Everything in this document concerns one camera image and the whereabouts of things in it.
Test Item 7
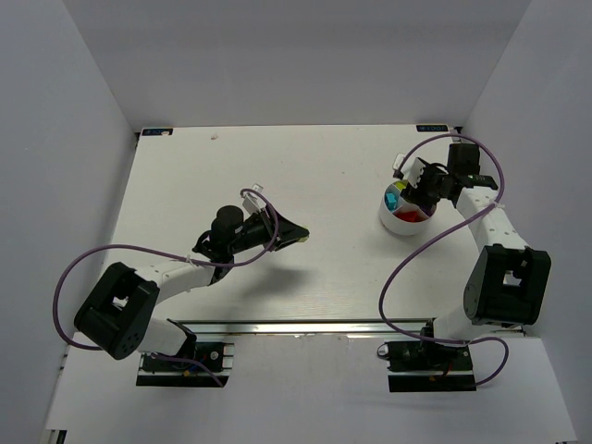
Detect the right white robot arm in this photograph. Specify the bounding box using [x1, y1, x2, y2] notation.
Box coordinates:
[401, 143, 551, 341]

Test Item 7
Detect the large cyan lego brick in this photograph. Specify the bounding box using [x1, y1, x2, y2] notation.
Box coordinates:
[384, 192, 399, 214]

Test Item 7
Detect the left blue table label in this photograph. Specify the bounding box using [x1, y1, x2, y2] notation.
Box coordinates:
[141, 128, 174, 137]

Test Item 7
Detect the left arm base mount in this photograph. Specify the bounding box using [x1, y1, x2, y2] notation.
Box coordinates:
[136, 336, 235, 389]

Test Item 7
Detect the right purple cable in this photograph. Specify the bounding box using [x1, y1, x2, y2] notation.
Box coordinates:
[377, 135, 512, 388]

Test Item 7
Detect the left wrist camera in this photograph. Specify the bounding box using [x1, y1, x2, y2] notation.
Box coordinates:
[240, 183, 266, 215]

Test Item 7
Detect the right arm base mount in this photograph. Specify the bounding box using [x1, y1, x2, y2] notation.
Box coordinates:
[376, 333, 476, 393]

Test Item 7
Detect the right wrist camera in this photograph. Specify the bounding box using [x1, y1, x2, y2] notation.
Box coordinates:
[392, 154, 426, 187]

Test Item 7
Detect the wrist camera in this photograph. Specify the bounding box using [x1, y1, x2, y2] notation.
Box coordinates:
[392, 154, 426, 187]
[240, 183, 266, 215]

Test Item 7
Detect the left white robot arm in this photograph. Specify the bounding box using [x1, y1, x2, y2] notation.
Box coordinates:
[74, 205, 310, 361]

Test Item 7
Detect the white round divided container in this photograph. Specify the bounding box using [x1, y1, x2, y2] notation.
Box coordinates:
[378, 180, 437, 236]

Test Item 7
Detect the red curved lego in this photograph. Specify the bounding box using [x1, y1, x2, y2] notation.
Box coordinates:
[394, 211, 426, 223]

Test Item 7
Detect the right blue table label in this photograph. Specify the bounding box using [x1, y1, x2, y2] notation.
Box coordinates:
[415, 124, 449, 132]

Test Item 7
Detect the blue table label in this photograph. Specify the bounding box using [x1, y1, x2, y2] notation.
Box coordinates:
[415, 124, 449, 132]
[141, 128, 174, 137]

